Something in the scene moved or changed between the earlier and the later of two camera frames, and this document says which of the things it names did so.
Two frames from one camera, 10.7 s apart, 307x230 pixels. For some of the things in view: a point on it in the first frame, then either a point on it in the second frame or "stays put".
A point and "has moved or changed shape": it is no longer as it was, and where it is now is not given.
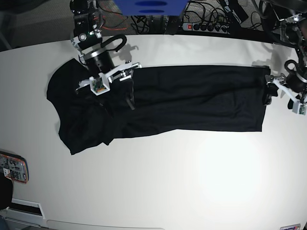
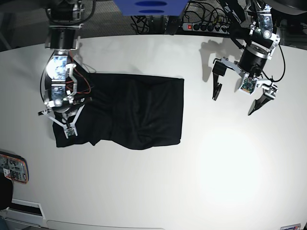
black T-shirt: x=167 y=99 has moved or changed shape
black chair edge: x=6 y=193 stays put
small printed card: x=296 y=226 stays put
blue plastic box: x=152 y=7 stays put
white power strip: x=206 y=27 stays put
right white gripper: x=279 y=82 to x=249 y=83
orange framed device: x=14 y=167 stays put
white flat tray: x=27 y=212 stays put
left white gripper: x=101 y=84 to x=69 y=132
